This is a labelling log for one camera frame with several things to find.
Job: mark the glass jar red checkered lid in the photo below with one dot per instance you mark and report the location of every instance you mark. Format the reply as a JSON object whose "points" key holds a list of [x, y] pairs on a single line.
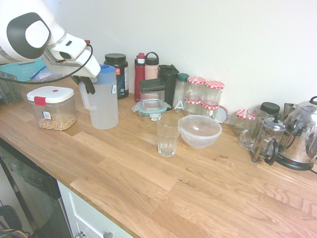
{"points": [[209, 110], [193, 106], [195, 86], [239, 121], [214, 93]]}

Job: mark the white cabinet drawer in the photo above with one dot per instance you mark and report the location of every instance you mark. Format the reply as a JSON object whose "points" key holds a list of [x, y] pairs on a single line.
{"points": [[89, 218]]}

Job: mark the clear plastic pitcher blue lid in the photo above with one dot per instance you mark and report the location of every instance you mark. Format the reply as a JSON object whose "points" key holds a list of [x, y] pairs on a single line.
{"points": [[104, 104]]}

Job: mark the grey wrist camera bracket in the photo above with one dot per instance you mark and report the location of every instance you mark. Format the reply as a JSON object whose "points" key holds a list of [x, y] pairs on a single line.
{"points": [[62, 66]]}

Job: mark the black supplement tub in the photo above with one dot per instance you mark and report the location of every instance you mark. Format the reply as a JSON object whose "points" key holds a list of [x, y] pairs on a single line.
{"points": [[121, 72]]}

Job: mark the black shaker bottle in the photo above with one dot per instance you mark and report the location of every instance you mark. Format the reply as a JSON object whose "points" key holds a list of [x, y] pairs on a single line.
{"points": [[171, 81]]}

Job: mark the teal bread box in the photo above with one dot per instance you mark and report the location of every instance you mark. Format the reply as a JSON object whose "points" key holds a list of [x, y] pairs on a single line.
{"points": [[22, 70]]}

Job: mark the translucent plastic bowl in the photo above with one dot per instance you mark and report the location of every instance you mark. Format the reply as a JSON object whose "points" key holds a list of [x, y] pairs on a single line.
{"points": [[200, 134]]}

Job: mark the glass french press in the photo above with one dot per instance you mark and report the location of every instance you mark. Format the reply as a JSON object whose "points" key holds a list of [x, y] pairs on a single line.
{"points": [[268, 141]]}

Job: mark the glass container teal clip lid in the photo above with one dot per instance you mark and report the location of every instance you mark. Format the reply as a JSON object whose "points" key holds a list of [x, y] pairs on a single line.
{"points": [[148, 110]]}

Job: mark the glass jar black lid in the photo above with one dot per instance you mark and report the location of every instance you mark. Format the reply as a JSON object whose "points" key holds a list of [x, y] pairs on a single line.
{"points": [[270, 107]]}

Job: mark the grey-green plastic crate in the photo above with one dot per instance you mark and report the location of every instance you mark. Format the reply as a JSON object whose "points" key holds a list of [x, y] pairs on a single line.
{"points": [[10, 91]]}

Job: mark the clear drinking glass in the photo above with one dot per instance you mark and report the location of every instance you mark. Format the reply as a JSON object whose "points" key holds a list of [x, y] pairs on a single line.
{"points": [[168, 136]]}

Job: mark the black under-counter appliance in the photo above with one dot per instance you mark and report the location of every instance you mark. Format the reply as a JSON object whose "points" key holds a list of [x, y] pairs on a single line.
{"points": [[37, 196]]}

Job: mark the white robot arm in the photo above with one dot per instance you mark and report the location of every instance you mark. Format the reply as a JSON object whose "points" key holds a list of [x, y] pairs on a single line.
{"points": [[27, 29]]}

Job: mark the stainless steel electric kettle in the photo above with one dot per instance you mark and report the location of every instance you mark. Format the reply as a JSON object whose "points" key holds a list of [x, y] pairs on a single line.
{"points": [[302, 134]]}

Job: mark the food container white lid red latch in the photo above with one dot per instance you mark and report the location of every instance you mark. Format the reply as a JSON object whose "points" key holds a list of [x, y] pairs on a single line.
{"points": [[53, 109]]}

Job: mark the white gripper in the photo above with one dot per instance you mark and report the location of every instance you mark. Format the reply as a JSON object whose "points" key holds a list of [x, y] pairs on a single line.
{"points": [[90, 67]]}

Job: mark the red water bottle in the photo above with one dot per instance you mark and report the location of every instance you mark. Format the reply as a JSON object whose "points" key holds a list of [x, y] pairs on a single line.
{"points": [[139, 72]]}

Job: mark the pink bottle black lid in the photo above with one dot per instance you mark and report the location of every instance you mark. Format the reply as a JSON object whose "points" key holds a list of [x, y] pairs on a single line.
{"points": [[151, 70]]}

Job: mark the loose red checkered jar lid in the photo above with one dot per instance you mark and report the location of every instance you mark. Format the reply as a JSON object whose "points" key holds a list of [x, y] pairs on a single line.
{"points": [[222, 114]]}

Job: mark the clear zip plastic bag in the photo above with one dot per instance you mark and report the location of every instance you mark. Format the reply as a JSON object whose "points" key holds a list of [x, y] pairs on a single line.
{"points": [[40, 75]]}

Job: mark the square glass container black lid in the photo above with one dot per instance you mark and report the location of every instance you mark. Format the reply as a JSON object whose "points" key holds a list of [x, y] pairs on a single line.
{"points": [[151, 85]]}

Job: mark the clear bottle green cap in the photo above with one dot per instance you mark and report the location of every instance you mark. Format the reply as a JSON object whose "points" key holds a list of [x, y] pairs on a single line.
{"points": [[182, 96]]}

